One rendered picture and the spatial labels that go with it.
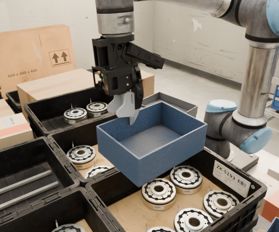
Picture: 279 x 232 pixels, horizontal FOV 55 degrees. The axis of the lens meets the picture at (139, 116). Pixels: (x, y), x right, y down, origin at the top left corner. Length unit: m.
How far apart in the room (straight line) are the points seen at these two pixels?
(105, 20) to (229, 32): 3.35
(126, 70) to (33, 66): 3.10
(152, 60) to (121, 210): 0.44
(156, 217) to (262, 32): 0.59
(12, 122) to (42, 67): 2.56
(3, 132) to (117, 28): 0.66
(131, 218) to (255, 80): 0.55
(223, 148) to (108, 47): 0.73
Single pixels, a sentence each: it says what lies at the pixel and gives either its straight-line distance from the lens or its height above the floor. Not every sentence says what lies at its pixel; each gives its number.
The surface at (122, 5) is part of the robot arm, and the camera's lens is 0.54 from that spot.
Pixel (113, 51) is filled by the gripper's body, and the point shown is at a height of 1.29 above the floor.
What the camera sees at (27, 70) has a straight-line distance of 3.61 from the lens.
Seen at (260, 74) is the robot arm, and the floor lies 1.15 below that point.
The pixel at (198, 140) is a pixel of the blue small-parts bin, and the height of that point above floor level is 1.10.
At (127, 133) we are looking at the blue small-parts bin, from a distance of 0.66.
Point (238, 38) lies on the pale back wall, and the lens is 3.77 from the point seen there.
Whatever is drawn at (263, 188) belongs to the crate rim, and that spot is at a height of 0.93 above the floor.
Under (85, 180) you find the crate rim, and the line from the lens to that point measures 0.77.
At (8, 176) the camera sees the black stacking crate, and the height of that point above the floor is 0.83.
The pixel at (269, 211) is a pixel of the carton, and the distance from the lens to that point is 1.03.
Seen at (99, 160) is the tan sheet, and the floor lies 0.83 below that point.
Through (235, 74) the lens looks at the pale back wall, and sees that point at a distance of 3.88.
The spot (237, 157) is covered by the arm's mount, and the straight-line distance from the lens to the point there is 1.21.
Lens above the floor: 1.44
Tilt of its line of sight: 29 degrees down
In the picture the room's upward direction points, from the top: straight up
